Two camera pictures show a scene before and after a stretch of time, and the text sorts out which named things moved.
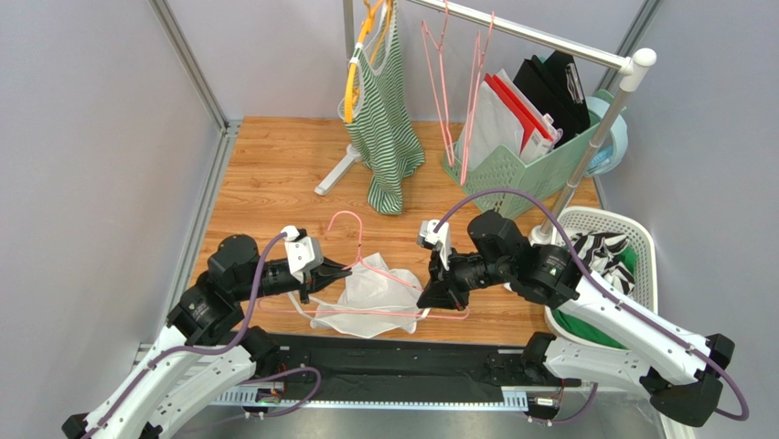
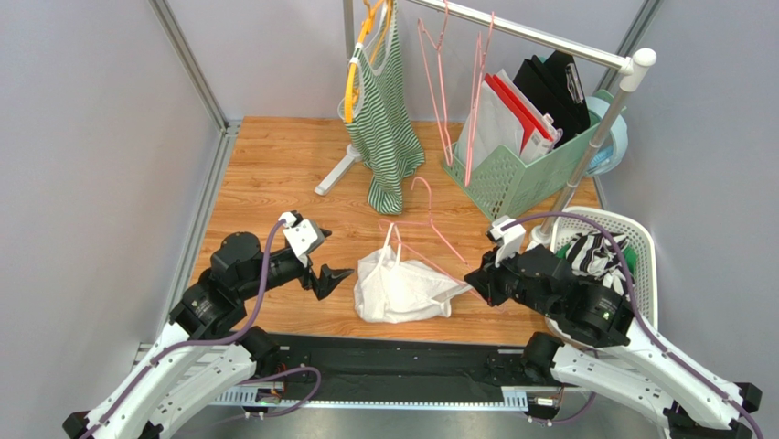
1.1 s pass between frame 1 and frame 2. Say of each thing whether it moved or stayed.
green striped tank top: stayed
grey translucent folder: stayed
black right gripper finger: moved
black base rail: stayed
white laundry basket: stayed
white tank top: moved
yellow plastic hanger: stayed
